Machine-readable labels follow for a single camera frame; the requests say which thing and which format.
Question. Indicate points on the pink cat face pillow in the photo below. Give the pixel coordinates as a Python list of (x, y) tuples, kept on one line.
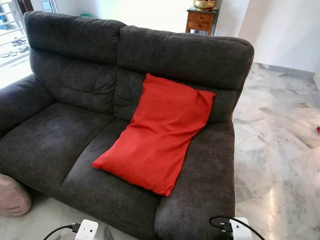
[(12, 197)]

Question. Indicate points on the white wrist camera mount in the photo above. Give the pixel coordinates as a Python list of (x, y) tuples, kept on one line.
[(86, 230), (242, 230)]

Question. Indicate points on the dark grey fabric sofa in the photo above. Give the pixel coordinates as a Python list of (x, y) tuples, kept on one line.
[(75, 140)]

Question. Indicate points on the brown wooden door frame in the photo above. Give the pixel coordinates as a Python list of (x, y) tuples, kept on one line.
[(25, 4)]

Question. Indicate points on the small wooden drawer cabinet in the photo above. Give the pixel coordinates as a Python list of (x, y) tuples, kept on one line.
[(200, 21)]

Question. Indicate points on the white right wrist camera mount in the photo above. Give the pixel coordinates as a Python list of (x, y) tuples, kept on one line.
[(242, 230)]

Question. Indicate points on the white window grille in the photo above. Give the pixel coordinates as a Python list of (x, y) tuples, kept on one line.
[(10, 25)]

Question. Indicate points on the brass bowl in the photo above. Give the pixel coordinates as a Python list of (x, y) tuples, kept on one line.
[(204, 4)]

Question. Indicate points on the red pillow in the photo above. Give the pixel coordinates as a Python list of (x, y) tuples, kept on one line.
[(155, 135)]

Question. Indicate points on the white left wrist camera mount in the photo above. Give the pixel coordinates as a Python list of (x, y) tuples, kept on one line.
[(86, 230)]

